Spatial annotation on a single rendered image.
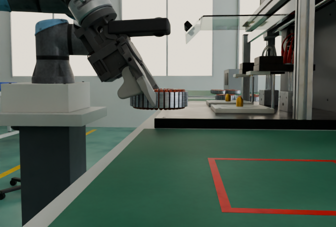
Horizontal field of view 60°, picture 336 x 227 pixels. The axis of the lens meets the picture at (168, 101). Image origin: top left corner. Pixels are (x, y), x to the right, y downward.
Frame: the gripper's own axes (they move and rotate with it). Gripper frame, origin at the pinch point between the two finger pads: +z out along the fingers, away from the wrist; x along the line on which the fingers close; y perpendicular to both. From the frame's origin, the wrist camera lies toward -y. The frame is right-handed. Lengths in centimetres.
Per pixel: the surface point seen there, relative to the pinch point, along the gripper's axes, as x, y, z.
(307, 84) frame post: -6.8, -27.4, 13.2
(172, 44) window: -500, -18, -71
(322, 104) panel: -32, -37, 26
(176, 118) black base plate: -7.2, -0.1, 5.3
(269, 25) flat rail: -33.4, -35.6, -1.8
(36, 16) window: -503, 179, -257
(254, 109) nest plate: -19.5, -17.2, 14.7
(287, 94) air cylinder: -23.4, -27.3, 16.6
